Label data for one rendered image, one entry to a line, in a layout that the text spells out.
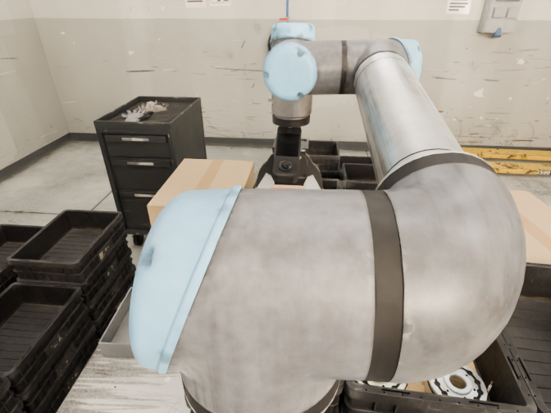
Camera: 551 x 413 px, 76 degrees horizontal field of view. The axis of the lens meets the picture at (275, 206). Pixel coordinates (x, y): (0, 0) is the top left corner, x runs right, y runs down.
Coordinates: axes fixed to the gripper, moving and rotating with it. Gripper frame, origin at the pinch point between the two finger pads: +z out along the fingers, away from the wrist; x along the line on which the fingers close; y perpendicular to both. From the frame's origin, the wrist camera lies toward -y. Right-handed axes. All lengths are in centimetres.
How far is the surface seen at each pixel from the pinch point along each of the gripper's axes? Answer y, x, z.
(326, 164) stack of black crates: 157, -17, 55
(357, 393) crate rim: -27.8, -13.5, 17.8
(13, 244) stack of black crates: 73, 147, 71
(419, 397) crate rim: -28.0, -23.2, 17.0
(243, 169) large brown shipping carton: 64, 21, 19
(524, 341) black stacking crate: -6, -53, 27
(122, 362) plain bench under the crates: -11, 40, 40
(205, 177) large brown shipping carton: 55, 35, 19
